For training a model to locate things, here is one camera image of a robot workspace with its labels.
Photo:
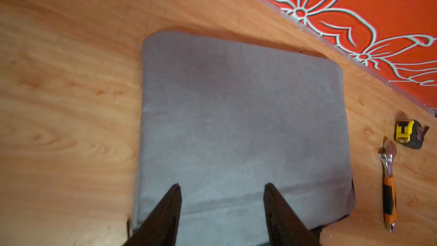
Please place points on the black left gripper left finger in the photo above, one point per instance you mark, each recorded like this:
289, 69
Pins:
161, 226

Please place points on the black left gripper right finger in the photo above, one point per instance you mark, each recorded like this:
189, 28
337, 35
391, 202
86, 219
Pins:
283, 226

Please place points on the grey zippered laptop bag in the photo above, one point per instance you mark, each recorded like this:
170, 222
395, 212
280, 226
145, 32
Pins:
222, 119

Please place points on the yellow black tape measure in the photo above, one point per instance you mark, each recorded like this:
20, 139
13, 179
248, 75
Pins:
410, 133

